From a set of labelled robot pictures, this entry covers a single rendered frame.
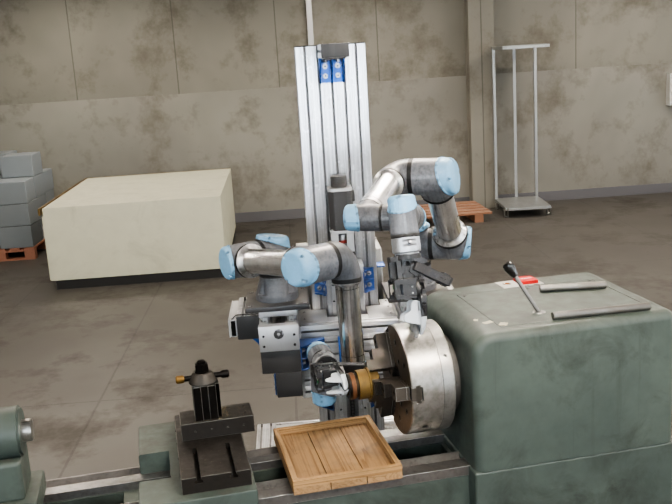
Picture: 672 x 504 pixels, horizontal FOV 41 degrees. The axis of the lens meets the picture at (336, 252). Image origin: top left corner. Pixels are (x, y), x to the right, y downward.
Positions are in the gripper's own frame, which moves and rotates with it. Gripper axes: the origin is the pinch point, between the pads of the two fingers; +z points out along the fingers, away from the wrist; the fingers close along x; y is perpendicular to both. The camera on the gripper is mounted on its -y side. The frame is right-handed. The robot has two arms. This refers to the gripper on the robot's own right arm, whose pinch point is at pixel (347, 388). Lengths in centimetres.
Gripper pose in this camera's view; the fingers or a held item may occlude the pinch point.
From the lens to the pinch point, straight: 253.1
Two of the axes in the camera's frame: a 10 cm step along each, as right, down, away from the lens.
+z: 2.0, 2.0, -9.6
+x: -0.7, -9.7, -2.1
